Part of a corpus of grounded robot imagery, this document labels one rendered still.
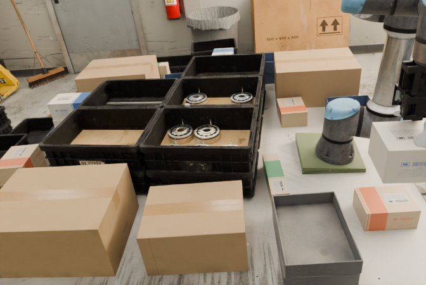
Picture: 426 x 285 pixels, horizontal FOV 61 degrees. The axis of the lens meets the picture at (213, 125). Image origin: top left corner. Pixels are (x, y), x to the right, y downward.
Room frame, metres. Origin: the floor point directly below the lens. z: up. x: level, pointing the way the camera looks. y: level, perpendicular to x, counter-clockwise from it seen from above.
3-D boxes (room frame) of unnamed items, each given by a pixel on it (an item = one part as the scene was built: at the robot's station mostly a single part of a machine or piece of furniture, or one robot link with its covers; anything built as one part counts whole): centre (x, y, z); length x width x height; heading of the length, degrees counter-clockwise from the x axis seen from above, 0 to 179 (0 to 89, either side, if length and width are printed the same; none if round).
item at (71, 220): (0.90, 0.52, 0.80); 0.40 x 0.30 x 0.20; 83
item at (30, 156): (1.24, 0.80, 0.81); 0.16 x 0.12 x 0.07; 177
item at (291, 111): (1.52, -0.39, 0.74); 0.16 x 0.12 x 0.07; 176
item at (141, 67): (2.01, 0.51, 0.80); 0.40 x 0.30 x 0.20; 83
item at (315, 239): (0.74, -0.25, 0.78); 0.27 x 0.20 x 0.05; 176
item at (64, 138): (1.26, 0.43, 0.87); 0.40 x 0.30 x 0.11; 77
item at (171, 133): (1.26, 0.13, 0.86); 0.10 x 0.10 x 0.01
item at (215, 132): (1.23, 0.03, 0.86); 0.10 x 0.10 x 0.01
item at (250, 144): (1.17, 0.04, 0.92); 0.40 x 0.30 x 0.02; 77
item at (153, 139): (1.17, 0.04, 0.87); 0.40 x 0.30 x 0.11; 77
